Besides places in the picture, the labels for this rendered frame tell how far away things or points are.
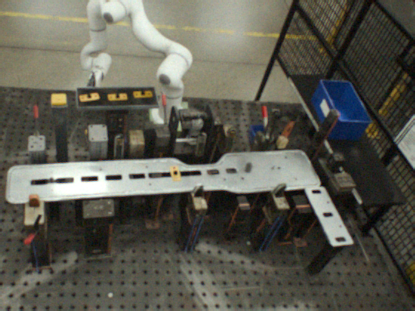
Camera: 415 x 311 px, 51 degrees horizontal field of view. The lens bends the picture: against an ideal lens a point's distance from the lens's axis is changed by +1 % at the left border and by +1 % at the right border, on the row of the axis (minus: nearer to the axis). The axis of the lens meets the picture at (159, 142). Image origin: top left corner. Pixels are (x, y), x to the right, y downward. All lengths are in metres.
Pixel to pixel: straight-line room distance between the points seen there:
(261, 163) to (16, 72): 2.55
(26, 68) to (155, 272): 2.54
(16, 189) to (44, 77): 2.18
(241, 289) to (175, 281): 0.30
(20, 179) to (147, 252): 0.65
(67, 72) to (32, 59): 0.35
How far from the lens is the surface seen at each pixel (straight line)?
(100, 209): 1.71
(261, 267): 2.09
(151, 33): 2.10
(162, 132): 1.94
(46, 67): 4.01
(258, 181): 1.97
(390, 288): 2.33
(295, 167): 2.10
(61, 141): 2.10
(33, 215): 1.67
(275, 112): 2.00
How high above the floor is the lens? 2.45
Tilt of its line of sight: 47 degrees down
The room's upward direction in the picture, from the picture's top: 10 degrees clockwise
